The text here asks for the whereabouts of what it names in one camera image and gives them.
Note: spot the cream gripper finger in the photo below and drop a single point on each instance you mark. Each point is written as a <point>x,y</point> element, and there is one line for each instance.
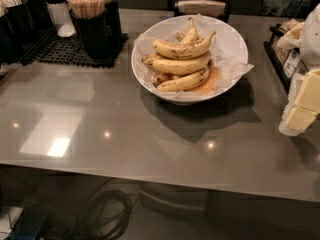
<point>300,118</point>
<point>309,93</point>

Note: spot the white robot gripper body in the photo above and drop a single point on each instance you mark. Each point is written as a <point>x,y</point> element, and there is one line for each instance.
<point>312,39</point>

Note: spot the spotted yellow banana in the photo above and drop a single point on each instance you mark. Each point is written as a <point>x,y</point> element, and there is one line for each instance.
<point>183,50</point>

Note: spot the front bottom yellow banana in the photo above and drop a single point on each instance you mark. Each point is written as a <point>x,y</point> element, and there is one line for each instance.
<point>186,82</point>

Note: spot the upright rear yellow banana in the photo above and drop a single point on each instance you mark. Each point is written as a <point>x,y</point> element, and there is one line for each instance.
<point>189,35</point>

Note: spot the white ceramic bowl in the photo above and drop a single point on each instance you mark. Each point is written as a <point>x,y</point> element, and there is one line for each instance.
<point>228,49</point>

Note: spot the middle yellow banana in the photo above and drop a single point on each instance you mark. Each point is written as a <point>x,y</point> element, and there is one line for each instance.
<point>176,66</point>

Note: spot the small left bottom banana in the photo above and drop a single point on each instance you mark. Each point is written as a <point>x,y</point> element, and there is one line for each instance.
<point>161,78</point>

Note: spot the napkin dispenser with brown napkins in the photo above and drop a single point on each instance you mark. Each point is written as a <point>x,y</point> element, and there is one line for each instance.
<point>219,9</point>

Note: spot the dark bottle with cork top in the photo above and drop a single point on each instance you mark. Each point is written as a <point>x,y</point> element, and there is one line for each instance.
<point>113,22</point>

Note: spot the black cup of wooden stirrers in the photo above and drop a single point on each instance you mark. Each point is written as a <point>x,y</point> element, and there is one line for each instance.
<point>90,20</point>

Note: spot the white cup with black lid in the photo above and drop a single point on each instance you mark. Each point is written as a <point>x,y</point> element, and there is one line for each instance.
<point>60,17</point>

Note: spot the black rubber grid mat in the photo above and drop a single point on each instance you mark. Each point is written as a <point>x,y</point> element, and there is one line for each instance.
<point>52,49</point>

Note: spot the black cup rear left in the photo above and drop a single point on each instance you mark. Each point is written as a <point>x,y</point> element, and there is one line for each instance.
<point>40,15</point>

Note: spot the black cup of white cutlery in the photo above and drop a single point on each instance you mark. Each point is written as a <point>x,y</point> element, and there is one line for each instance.
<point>21,20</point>

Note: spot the black cup far left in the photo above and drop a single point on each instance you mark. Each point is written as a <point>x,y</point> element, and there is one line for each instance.
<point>10,48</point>

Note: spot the black wire packet rack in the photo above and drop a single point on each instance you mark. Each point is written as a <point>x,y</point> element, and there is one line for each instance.
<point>286,62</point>

